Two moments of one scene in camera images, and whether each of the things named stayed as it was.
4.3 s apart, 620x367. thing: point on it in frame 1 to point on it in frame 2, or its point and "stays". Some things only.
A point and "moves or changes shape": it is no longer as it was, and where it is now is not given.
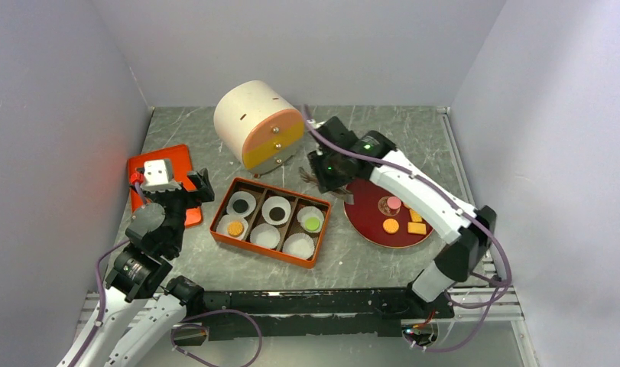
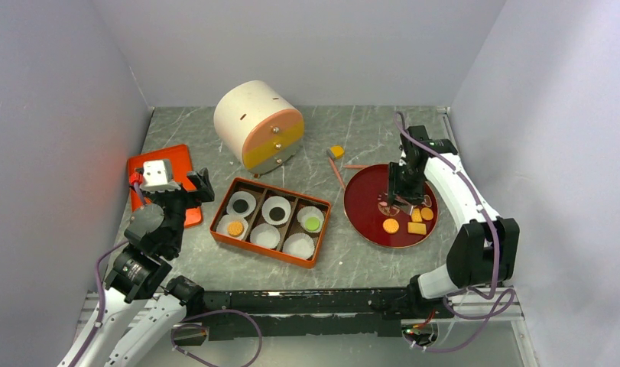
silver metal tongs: x=342 y=191 moves or changes shape
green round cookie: x=312 y=223 stays
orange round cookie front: x=235 y=228 stays
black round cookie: x=240 y=206 stays
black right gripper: x=316 y=159 to x=394 y=187
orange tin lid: x=180 y=157 stays
